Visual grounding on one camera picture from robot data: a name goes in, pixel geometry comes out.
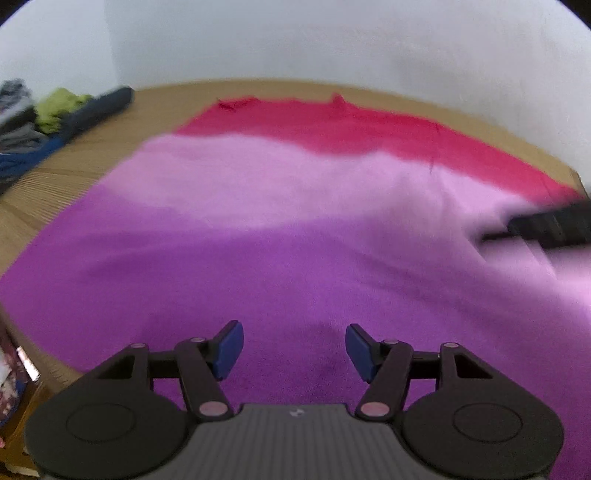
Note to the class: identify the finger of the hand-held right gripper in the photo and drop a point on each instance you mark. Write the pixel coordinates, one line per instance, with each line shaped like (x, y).
(554, 226)

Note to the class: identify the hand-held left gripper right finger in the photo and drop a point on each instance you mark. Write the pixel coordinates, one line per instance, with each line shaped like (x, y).
(360, 350)

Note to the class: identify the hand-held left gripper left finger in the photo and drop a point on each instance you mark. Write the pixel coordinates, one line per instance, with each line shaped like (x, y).
(229, 348)

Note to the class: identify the pink purple gradient cloth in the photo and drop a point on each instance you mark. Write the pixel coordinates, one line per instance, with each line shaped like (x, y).
(277, 230)

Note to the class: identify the dark printed cloth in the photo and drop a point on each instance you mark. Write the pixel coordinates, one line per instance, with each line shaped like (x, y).
(9, 378)

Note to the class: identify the dark grey folded garment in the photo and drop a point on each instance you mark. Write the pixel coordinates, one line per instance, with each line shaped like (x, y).
(99, 108)

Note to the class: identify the blue garment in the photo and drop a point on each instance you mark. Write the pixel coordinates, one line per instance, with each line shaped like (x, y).
(27, 159)

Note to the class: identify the green garment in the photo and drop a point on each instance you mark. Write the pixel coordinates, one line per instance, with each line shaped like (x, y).
(57, 106)

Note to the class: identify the grey garment pile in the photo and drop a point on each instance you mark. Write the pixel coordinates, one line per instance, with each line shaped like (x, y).
(16, 115)

